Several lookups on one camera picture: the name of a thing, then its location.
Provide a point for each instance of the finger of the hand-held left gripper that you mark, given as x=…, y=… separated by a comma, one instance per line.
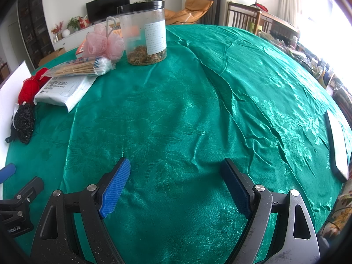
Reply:
x=7, y=172
x=33, y=188

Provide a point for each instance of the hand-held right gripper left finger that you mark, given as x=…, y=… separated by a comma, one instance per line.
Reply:
x=114, y=189

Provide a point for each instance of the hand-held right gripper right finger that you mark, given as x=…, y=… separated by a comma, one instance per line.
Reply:
x=238, y=189

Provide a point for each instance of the white cardboard box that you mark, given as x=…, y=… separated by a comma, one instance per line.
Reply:
x=11, y=101

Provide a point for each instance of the pink bath pouf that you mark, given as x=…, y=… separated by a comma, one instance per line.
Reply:
x=99, y=44

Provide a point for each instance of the black lace hair accessory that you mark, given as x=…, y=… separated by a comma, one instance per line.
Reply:
x=23, y=123

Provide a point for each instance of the green satin tablecloth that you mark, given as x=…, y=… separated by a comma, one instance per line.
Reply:
x=178, y=129

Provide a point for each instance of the red bath pouf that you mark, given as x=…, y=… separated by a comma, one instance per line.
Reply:
x=29, y=88

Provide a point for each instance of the white wet wipes pack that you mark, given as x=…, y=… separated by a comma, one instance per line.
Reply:
x=63, y=90

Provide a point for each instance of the floral sofa cover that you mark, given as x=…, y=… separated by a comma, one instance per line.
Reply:
x=341, y=214

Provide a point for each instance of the black smartphone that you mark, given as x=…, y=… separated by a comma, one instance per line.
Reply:
x=337, y=145

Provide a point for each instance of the brown cardboard box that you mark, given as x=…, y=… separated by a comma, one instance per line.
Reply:
x=52, y=57

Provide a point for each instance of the cotton swab pack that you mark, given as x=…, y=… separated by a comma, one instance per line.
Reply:
x=79, y=67

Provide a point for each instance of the orange paperback book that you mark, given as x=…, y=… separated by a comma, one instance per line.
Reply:
x=80, y=50

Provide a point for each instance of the clutter of bottles and jars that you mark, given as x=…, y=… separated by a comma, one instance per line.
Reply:
x=302, y=55

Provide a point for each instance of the white television cabinet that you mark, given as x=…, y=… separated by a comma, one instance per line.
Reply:
x=71, y=37

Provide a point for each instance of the dark display cabinet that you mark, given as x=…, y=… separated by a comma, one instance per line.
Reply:
x=35, y=24

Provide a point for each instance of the white round vase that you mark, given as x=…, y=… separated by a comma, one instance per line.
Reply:
x=65, y=33

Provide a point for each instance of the red flower bouquet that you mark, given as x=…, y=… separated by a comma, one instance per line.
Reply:
x=57, y=29

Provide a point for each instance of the clear jar with black lid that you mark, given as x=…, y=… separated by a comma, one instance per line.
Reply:
x=143, y=33

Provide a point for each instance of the green plant with red decorations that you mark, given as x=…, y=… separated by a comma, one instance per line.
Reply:
x=75, y=22

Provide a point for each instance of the black flat television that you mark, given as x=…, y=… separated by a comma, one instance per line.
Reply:
x=107, y=7

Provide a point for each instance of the orange lounge chair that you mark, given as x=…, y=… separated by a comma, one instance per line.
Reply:
x=189, y=11

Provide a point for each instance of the grey curtain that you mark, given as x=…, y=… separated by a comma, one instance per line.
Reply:
x=214, y=0

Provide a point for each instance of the white curtain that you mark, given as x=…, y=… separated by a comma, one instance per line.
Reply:
x=288, y=0

